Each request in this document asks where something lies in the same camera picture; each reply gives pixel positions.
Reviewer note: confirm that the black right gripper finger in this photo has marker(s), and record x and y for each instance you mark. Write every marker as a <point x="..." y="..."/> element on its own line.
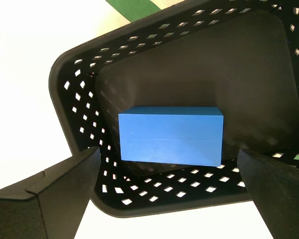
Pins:
<point x="40" y="204"/>
<point x="281" y="194"/>

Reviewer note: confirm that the long green tape strip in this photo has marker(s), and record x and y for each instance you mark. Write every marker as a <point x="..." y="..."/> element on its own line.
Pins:
<point x="134" y="8"/>

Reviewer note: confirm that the black perforated plastic basket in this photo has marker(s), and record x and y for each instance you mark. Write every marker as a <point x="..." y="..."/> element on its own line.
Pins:
<point x="189" y="62"/>

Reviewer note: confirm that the blue rectangular block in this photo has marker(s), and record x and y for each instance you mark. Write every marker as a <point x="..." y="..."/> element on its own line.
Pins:
<point x="172" y="137"/>

